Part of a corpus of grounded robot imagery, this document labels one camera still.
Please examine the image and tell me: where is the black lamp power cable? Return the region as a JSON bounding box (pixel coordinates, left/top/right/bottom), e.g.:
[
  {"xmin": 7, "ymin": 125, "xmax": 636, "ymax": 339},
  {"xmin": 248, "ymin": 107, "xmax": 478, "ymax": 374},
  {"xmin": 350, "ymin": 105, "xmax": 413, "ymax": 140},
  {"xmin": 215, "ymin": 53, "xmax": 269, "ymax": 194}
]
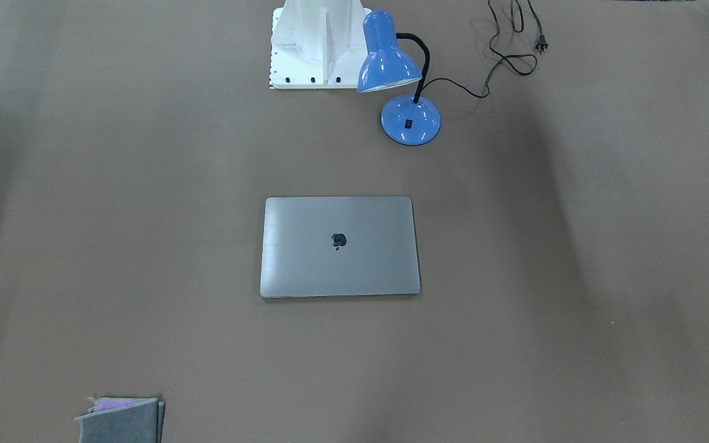
[{"xmin": 421, "ymin": 0, "xmax": 550, "ymax": 99}]

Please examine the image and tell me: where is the blue desk lamp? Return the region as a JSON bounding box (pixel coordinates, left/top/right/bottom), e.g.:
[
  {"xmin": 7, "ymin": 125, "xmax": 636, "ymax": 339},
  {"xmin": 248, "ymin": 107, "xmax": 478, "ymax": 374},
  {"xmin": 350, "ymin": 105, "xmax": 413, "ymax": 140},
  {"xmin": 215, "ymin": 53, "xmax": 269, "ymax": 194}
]
[{"xmin": 357, "ymin": 9, "xmax": 442, "ymax": 146}]

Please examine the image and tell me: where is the grey laptop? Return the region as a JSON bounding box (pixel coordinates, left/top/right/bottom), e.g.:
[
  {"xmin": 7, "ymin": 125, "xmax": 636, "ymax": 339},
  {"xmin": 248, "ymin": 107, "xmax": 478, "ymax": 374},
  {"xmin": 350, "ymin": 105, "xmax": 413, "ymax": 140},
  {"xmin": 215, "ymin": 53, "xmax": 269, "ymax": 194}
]
[{"xmin": 260, "ymin": 196, "xmax": 422, "ymax": 299}]

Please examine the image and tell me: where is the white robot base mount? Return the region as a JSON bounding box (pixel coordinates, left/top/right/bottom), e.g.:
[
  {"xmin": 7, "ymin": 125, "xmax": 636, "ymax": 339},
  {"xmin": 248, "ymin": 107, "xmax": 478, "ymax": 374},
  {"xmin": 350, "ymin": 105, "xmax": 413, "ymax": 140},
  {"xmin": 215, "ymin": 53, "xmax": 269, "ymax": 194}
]
[{"xmin": 268, "ymin": 1, "xmax": 371, "ymax": 90}]

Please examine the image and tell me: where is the folded grey purple cloth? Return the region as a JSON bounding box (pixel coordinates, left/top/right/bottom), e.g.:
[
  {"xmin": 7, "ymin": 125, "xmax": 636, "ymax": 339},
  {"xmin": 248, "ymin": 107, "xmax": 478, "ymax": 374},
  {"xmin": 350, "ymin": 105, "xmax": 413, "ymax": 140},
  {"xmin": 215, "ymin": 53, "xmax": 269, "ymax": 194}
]
[{"xmin": 75, "ymin": 397, "xmax": 166, "ymax": 442}]

